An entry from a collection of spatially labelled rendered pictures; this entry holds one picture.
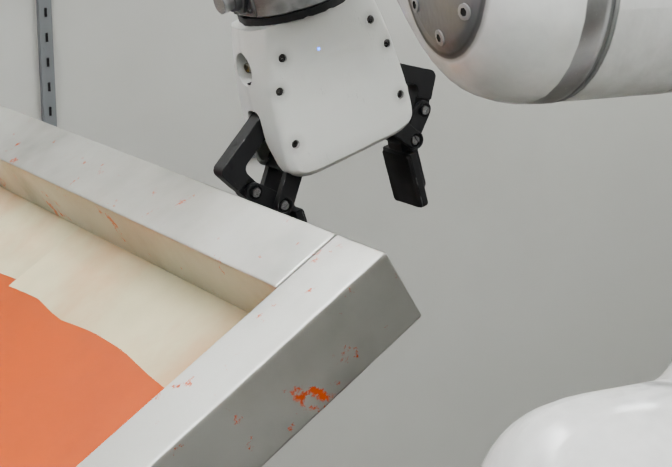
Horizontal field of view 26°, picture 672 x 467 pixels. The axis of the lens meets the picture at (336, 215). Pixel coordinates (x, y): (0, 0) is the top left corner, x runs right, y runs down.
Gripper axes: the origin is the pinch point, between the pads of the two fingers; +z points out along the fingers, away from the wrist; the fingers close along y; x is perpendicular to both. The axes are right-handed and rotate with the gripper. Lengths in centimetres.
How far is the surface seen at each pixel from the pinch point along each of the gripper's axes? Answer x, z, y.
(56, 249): -0.3, -7.2, -19.9
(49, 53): 199, 31, 53
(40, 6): 199, 22, 54
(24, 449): -15.5, -4.6, -29.2
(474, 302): 200, 133, 139
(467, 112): 200, 85, 150
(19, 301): -2.5, -6.2, -23.6
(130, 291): -10.3, -7.1, -19.9
